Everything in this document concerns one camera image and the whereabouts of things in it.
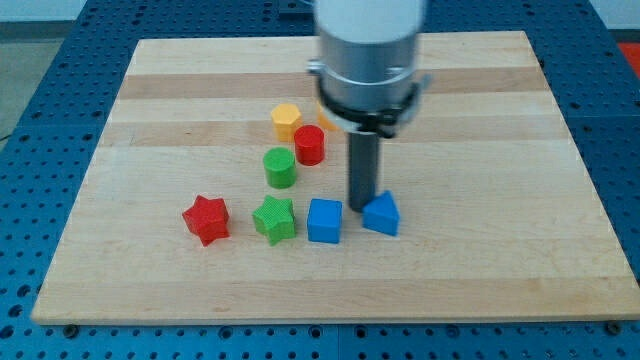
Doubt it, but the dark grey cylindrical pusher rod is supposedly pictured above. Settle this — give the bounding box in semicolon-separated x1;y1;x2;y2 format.
347;133;379;212

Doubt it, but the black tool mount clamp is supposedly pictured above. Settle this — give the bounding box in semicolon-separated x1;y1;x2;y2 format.
316;81;421;139

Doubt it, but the yellow block behind arm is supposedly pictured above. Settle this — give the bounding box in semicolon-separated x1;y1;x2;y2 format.
316;101;340;131

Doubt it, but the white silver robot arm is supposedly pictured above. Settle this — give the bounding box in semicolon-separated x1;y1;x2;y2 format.
308;0;430;212

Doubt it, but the red cylinder block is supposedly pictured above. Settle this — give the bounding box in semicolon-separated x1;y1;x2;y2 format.
294;125;325;166

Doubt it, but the blue triangle block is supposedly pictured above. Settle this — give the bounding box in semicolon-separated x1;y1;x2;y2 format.
362;190;400;236

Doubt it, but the blue cube block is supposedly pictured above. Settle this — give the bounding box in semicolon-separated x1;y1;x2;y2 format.
307;198;342;244

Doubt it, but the yellow hexagon block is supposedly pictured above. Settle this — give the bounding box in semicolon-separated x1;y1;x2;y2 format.
270;103;303;142

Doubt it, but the green cylinder block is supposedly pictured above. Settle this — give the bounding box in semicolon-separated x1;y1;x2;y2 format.
263;147;297;189

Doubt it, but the green star block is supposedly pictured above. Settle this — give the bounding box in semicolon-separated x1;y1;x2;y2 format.
252;195;296;246

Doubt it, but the light wooden board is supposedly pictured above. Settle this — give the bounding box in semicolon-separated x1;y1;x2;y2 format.
31;31;639;325

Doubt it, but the red star block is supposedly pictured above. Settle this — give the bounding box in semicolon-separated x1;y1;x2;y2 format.
182;195;230;247

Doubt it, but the red object at edge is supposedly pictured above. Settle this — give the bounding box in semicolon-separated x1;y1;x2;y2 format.
618;42;640;77

